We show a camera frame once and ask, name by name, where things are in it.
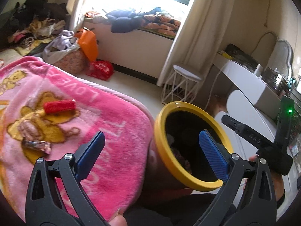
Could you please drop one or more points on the red cylindrical wrapper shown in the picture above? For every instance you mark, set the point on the red cylindrical wrapper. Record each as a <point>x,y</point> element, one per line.
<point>59,106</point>

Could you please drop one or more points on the vanity mirror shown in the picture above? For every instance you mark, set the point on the vanity mirror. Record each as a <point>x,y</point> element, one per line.
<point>281,59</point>

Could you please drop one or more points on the right hand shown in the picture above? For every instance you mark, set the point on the right hand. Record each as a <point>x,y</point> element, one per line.
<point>278,188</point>

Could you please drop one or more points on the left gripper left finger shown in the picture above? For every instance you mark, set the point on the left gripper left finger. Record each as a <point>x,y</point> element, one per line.
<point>44,204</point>

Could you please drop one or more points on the orange paper bag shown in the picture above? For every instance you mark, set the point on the orange paper bag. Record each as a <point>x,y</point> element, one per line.
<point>88,43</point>

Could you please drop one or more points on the yellow rim trash bin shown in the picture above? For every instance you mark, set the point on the yellow rim trash bin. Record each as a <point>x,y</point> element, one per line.
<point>181,159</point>

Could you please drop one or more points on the white shell chair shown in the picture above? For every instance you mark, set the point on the white shell chair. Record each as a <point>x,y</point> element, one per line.
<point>237,106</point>

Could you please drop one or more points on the red shopping bag on floor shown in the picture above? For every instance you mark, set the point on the red shopping bag on floor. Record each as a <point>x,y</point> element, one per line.
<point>100,69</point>

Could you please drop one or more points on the white dressing table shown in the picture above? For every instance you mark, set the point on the white dressing table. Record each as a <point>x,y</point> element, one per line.
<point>256,90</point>

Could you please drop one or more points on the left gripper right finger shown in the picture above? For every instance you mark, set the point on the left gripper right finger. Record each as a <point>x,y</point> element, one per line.
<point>247,195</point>

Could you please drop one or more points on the dark jacket on sill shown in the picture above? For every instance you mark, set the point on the dark jacket on sill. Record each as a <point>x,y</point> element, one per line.
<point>124,21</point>

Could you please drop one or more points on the pink cartoon bear blanket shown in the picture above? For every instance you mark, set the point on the pink cartoon bear blanket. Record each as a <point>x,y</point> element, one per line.
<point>116,178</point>

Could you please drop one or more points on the white wire stool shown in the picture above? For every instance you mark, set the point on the white wire stool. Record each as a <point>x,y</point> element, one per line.
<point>182,84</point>

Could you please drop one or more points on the dark foil wrapper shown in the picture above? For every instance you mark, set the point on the dark foil wrapper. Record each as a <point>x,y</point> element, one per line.
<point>41,146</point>

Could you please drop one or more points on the dark bag on table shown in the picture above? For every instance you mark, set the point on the dark bag on table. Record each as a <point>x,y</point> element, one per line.
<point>241,57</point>

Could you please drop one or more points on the white cosmetic bottle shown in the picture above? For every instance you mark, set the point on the white cosmetic bottle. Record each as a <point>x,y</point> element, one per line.
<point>258,70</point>

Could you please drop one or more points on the left hand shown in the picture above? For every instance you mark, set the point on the left hand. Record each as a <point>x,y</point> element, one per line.
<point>118,219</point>

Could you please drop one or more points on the grey clothes in basket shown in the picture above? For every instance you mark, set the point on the grey clothes in basket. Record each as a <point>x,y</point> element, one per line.
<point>62,45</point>

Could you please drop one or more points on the right cream curtain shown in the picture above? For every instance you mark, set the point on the right cream curtain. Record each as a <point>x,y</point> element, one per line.
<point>199,37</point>

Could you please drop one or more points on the pile of clothes on bed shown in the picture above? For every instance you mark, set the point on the pile of clothes on bed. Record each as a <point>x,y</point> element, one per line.
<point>30,27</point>

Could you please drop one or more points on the orange patterned quilt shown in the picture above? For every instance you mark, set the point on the orange patterned quilt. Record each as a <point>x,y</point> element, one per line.
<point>160,25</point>

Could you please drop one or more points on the floral laundry basket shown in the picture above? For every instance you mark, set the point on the floral laundry basket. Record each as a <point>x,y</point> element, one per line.
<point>73,63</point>

